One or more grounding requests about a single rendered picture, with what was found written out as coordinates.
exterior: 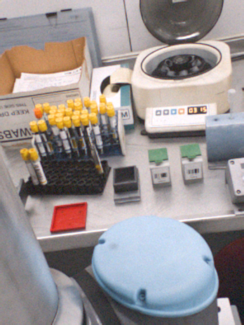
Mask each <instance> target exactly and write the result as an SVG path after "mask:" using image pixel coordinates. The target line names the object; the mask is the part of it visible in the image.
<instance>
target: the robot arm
mask: <svg viewBox="0 0 244 325"><path fill-rule="evenodd" d="M218 286H219V280H218V276H217V273H216V271H215V267H214V258H212V254H211V251H210V248H209V247H208V245H207V243H206V242H205V240H204V238H202V237H201V236H200V235H199V233H198V232H197V231H195V230H194V229H192V228H191V227H189V226H188V225H186V224H185V223H182V222H180V221H177V220H175V219H173V218H169V217H163V218H161V217H158V216H156V215H145V216H135V217H132V218H127V219H125V220H122V221H120V222H119V223H116V224H115V225H113V226H112V227H110V228H109V229H107V230H106V231H105V232H104V233H103V234H102V235H101V238H99V240H98V245H97V246H95V249H94V253H93V256H92V259H91V265H90V266H89V267H87V268H85V269H83V270H82V271H80V272H79V273H77V274H74V276H72V277H70V278H68V277H67V276H66V275H65V274H63V273H61V272H60V271H58V270H55V269H51V268H49V267H48V264H47V262H46V260H45V257H44V255H43V251H42V249H41V247H40V244H39V241H38V240H37V238H36V235H35V233H34V231H33V228H32V225H31V222H30V220H29V217H28V215H27V213H26V212H25V209H24V206H23V204H22V201H21V199H20V196H19V195H18V192H17V190H16V187H15V184H14V183H13V179H11V176H10V174H9V171H8V169H7V166H6V164H5V163H4V160H3V157H2V155H1V152H0V325H219V314H218V300H217V291H218Z"/></svg>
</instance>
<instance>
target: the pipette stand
mask: <svg viewBox="0 0 244 325"><path fill-rule="evenodd" d="M205 139H206V154H207V164H208V168H209V169H216V168H226V167H227V162H228V161H229V160H231V159H241V158H244V112H237V113H233V119H230V113H229V114H220V115H214V116H205Z"/></svg>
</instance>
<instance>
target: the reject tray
mask: <svg viewBox="0 0 244 325"><path fill-rule="evenodd" d="M86 213H87V202H81V203H75V204H65V205H58V206H54V209H53V216H52V221H51V228H50V232H51V234H54V233H55V232H66V231H72V230H83V229H85V228H86Z"/></svg>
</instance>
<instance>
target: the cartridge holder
mask: <svg viewBox="0 0 244 325"><path fill-rule="evenodd" d="M113 188H114V196H113V199H114V203H117V202H128V201H138V200H140V178H139V169H138V168H136V165H132V166H127V167H122V168H113Z"/></svg>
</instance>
